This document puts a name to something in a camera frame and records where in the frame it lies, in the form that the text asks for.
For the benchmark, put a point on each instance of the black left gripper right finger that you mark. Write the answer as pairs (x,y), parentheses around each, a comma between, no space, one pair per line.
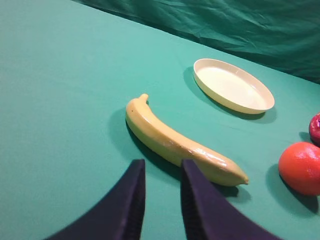
(207,215)

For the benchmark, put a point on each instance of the green table cloth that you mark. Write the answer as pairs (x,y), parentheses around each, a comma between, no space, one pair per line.
(67,72)

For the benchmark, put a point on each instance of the orange tangerine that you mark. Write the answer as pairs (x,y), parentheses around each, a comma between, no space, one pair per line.
(299,167)

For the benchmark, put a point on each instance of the green backdrop cloth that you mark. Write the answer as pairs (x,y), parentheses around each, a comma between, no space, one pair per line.
(280,34)

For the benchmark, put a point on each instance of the yellow plastic banana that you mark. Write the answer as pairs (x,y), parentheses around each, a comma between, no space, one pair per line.
(175,147)

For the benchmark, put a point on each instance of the pale yellow plate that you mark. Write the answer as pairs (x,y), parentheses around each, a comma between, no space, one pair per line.
(232,86)

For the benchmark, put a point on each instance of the red apple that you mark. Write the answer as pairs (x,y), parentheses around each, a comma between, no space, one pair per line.
(314,129)

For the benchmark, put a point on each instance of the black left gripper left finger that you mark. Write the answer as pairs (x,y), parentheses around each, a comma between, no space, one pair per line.
(118,215)

